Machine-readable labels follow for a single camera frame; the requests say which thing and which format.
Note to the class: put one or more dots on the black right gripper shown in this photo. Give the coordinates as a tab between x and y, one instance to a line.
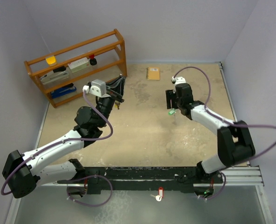
170	95

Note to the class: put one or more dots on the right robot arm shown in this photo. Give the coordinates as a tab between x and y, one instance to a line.
234	142

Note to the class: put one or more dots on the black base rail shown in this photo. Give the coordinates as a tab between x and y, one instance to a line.
182	179

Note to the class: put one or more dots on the orange wooden shelf rack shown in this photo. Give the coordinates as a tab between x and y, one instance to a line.
118	46

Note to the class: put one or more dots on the aluminium frame rail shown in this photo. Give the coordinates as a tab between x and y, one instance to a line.
243	176

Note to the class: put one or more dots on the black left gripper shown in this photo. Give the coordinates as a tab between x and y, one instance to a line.
116	86

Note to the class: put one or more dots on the tan spiral notebook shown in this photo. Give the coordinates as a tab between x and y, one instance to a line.
153	73

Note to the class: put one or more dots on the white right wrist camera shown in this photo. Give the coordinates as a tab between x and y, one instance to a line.
178	80

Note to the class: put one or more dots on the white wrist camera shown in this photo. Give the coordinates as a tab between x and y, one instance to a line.
178	80
96	88

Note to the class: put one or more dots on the red tag key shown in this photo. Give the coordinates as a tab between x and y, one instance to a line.
160	194

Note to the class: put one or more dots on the blue stapler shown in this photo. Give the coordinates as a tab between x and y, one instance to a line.
63	90

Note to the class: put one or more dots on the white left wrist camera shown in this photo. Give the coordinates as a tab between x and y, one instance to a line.
96	88

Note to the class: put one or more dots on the yellow tag key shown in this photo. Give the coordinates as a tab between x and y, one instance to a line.
117	104

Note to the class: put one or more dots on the yellow lidded jar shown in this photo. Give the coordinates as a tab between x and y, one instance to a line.
51	60

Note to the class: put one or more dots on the white cardboard box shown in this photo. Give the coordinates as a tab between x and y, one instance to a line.
79	64

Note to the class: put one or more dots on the red black stamp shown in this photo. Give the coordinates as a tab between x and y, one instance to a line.
92	60

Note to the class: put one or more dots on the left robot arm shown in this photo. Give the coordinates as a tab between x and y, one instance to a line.
24	172

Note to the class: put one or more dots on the white black stapler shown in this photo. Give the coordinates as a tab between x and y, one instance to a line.
55	76

